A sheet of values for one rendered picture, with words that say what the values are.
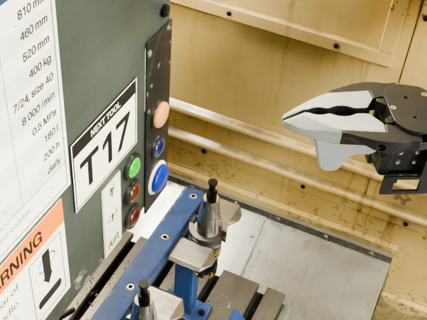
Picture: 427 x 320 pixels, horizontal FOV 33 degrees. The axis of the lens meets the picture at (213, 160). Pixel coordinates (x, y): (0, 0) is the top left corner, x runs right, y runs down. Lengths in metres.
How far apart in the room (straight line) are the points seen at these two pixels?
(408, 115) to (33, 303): 0.37
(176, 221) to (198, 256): 0.08
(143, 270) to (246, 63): 0.56
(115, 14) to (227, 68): 1.00
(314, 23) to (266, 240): 0.57
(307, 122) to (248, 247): 1.06
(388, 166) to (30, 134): 0.37
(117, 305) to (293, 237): 0.72
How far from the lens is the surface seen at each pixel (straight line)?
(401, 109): 0.70
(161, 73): 0.64
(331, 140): 0.67
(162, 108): 0.65
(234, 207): 1.23
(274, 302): 1.51
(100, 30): 0.52
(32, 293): 0.57
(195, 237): 1.16
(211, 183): 1.11
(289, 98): 1.50
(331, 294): 1.67
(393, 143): 0.66
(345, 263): 1.69
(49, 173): 0.52
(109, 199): 0.63
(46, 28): 0.46
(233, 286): 1.52
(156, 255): 1.14
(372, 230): 1.66
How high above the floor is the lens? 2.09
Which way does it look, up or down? 42 degrees down
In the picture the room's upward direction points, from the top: 5 degrees clockwise
